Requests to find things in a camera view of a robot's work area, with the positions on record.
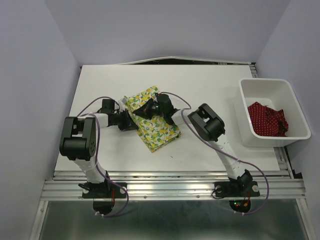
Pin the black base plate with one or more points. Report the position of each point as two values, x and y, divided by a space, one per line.
227 189
103 190

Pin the aluminium frame rail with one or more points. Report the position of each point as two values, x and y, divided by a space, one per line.
172 185

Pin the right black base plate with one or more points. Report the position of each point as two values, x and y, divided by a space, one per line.
227 189

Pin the lemon print skirt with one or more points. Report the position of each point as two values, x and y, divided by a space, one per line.
155 132

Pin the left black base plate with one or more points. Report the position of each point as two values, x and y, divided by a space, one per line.
103 190

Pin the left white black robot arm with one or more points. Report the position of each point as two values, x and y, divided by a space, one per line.
80 140

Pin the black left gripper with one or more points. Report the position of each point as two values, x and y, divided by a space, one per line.
129 124

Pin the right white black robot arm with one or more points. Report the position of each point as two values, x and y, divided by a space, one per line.
210 129

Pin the red polka dot skirt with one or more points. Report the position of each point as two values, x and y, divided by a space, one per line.
267 122

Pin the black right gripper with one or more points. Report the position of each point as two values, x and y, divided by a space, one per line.
144 110

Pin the white plastic bin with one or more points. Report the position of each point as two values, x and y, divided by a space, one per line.
276 94

